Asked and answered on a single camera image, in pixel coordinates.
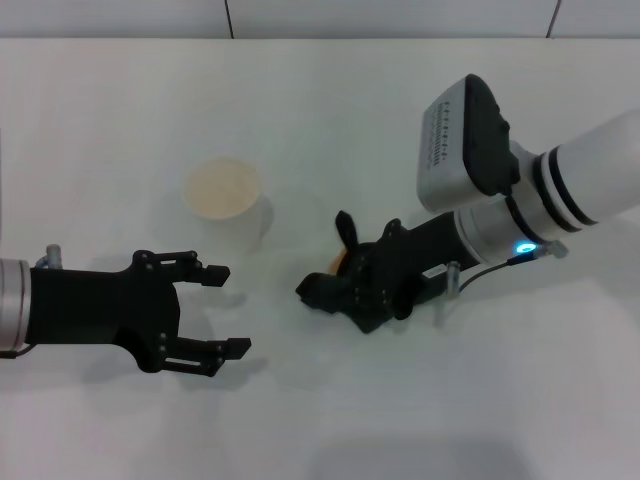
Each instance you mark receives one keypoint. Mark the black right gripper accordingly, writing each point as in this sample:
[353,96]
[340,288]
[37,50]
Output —
[425,260]

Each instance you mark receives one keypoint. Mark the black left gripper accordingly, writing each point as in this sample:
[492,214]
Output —
[100,310]

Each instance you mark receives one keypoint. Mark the dark blue-green rag with loop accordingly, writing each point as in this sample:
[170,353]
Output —
[325,292]

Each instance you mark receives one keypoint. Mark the white paper cup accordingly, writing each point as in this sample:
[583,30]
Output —
[225,192]

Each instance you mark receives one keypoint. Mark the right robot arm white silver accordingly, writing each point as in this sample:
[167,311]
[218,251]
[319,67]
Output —
[575,175]

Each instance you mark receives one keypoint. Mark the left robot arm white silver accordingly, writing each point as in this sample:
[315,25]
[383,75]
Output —
[12,310]

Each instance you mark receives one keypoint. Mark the brown water stain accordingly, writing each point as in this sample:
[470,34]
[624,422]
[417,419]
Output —
[337,262]

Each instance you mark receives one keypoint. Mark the clear plug on left wrist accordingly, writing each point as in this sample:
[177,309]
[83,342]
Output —
[50,255]

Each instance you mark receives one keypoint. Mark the silver black wrist camera box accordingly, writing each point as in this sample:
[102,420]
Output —
[455,145]

